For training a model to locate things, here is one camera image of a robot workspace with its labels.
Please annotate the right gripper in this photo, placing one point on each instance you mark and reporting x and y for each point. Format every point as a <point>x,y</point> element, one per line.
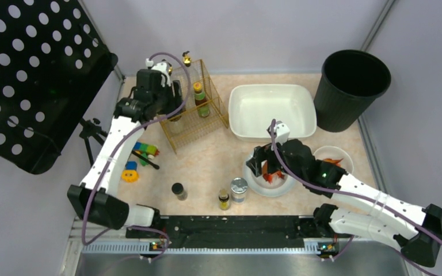
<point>265,160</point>

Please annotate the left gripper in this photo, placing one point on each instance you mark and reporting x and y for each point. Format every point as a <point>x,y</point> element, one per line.
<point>176,96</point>

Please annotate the clear oil bottle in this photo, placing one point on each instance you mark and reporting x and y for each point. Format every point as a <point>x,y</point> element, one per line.
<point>194,74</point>

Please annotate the sauce bottle yellow cap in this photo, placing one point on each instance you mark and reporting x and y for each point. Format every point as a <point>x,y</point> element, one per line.
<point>201,100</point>

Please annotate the black lid glass jar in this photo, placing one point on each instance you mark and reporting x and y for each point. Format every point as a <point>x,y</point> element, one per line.
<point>175,125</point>

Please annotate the oil bottle with dark liquid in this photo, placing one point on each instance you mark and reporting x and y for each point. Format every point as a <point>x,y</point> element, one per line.
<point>170,70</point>

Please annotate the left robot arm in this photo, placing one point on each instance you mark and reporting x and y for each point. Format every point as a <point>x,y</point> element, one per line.
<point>94,199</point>

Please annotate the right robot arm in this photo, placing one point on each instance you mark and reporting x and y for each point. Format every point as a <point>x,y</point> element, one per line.
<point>403,226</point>

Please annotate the red crab toy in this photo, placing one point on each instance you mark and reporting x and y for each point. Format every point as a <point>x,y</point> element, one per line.
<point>271,177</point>

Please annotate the white plate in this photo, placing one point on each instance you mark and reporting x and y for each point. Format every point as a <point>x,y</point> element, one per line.
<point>278,186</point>

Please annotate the small yellow spice jar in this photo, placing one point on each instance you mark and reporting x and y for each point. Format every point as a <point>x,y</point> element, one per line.
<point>223,199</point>

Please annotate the colourful toy block stack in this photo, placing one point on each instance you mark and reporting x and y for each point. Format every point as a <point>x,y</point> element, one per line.
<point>146,150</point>

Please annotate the white rectangular basin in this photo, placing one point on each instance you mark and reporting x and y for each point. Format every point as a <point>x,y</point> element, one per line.
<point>251,108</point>

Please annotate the white bowl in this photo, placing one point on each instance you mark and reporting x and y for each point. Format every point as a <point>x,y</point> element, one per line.
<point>334,152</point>

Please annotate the blue toy block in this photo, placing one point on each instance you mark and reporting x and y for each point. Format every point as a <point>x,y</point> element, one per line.
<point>131,165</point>

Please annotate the orange shrimp in bowl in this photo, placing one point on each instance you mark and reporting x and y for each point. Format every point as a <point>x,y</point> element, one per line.
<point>333,161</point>

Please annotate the black tripod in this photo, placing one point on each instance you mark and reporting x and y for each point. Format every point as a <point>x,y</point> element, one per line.
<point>92,129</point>

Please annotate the small black cap jar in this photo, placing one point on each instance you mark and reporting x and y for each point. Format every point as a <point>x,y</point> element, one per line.
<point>179,191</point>

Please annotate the yellow smiley toy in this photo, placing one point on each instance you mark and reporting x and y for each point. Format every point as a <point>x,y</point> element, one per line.
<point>130,176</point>

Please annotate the black trash bin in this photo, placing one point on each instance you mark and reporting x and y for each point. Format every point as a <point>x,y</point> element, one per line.
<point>351,81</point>

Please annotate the black perforated panel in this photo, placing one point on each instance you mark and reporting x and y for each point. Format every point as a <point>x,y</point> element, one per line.
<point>52,65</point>

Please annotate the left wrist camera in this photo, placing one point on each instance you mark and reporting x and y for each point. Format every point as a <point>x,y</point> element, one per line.
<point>162,67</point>

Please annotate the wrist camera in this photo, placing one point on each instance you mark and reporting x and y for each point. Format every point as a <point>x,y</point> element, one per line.
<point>279,132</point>
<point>162,67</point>

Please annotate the gold wire rack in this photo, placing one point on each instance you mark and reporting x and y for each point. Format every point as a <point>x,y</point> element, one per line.
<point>196,127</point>

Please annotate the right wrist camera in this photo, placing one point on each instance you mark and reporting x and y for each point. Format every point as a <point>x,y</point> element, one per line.
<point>279,132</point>

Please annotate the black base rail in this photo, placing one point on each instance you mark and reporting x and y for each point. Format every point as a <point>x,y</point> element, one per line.
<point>227,232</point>

